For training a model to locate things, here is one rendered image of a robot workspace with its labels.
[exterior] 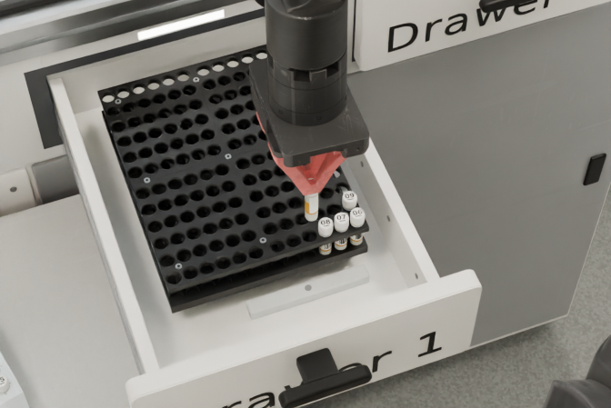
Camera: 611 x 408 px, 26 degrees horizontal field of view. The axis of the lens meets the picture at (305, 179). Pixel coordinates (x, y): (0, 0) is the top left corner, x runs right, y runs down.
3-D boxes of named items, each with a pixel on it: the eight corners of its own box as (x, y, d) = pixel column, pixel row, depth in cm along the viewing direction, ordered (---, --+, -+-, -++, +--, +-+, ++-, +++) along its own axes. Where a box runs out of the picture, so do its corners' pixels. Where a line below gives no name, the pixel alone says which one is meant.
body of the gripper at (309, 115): (285, 174, 95) (282, 102, 89) (248, 79, 101) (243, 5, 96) (371, 154, 96) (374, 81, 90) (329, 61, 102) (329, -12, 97)
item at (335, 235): (368, 231, 112) (369, 227, 111) (168, 293, 108) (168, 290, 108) (361, 213, 113) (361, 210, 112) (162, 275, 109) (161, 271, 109)
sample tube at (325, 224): (333, 257, 113) (334, 227, 110) (319, 259, 113) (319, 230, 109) (330, 245, 114) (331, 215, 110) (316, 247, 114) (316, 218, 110)
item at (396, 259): (445, 330, 113) (451, 293, 108) (155, 426, 108) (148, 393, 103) (286, 4, 135) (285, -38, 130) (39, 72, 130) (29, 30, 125)
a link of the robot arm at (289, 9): (277, 14, 86) (360, -5, 87) (248, -50, 91) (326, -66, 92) (280, 89, 92) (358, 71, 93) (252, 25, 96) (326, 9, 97)
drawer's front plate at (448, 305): (469, 350, 114) (484, 283, 105) (144, 459, 108) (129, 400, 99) (461, 333, 115) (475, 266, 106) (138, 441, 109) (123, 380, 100)
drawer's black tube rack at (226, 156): (366, 267, 116) (369, 226, 111) (175, 328, 113) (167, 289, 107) (281, 84, 128) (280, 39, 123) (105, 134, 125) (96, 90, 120)
